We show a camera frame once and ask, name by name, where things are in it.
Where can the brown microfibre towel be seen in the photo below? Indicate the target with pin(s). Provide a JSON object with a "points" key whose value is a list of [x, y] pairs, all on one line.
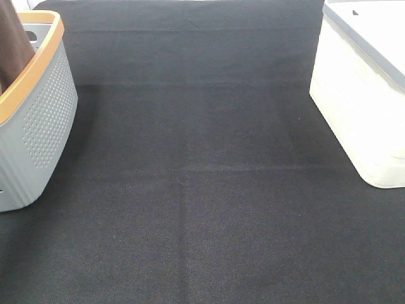
{"points": [[16, 49]]}

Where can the black table cloth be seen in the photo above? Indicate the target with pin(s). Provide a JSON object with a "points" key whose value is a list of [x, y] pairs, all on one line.
{"points": [[199, 170]]}

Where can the grey perforated laundry basket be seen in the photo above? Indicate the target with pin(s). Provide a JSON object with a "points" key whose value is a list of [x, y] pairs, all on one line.
{"points": [[37, 113]]}

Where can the white plastic storage box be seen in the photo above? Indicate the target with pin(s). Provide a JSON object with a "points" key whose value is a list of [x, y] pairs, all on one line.
{"points": [[358, 85]]}

